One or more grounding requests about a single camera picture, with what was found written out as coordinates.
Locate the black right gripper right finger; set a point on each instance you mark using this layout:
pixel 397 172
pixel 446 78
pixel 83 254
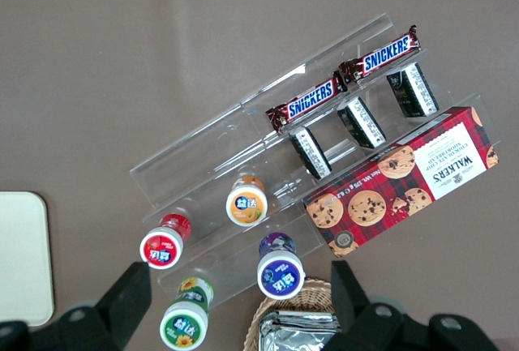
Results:
pixel 361 306

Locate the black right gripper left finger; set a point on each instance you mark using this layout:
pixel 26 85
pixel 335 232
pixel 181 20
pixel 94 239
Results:
pixel 121 302

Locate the woven wicker basket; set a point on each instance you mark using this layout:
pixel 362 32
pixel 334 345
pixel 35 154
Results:
pixel 298 296

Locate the silver foil wrapped sandwich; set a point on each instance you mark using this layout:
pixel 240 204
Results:
pixel 292 332

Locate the cream plastic tray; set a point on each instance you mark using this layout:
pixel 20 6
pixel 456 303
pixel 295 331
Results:
pixel 22 258

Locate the green gum bottle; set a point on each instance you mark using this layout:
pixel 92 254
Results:
pixel 186 322

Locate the red gum bottle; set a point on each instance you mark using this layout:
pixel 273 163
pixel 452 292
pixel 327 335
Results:
pixel 164 243

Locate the purple gum bottle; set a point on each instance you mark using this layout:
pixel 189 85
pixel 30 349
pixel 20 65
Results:
pixel 280 272

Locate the red Walkers cookie box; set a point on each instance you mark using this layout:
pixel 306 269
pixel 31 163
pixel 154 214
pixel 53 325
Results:
pixel 401 181

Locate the orange gum bottle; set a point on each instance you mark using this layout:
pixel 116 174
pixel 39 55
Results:
pixel 246 204

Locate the small black white packet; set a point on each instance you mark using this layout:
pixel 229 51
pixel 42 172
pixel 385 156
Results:
pixel 311 152
pixel 362 124
pixel 413 89

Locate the clear acrylic tiered display stand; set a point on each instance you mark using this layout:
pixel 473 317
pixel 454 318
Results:
pixel 284 152

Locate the Snickers chocolate bar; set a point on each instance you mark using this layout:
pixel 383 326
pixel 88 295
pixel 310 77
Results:
pixel 308 101
pixel 381 56

